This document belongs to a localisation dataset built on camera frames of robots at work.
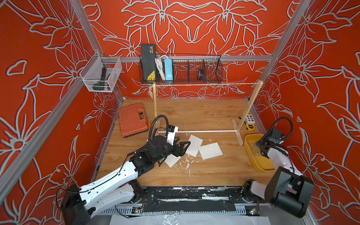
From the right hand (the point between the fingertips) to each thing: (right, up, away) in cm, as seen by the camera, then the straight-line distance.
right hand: (262, 144), depth 85 cm
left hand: (-49, +6, -15) cm, 51 cm away
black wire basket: (-43, +51, +13) cm, 67 cm away
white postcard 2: (-41, -1, +7) cm, 41 cm away
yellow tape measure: (-1, +9, +13) cm, 16 cm away
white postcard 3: (-56, -9, 0) cm, 57 cm away
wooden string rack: (-10, +8, +13) cm, 19 cm away
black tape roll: (-37, +46, +8) cm, 60 cm away
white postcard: (-31, -6, +5) cm, 32 cm away
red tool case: (-86, +14, +16) cm, 89 cm away
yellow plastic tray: (-5, -8, -6) cm, 11 cm away
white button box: (+1, +15, +16) cm, 22 cm away
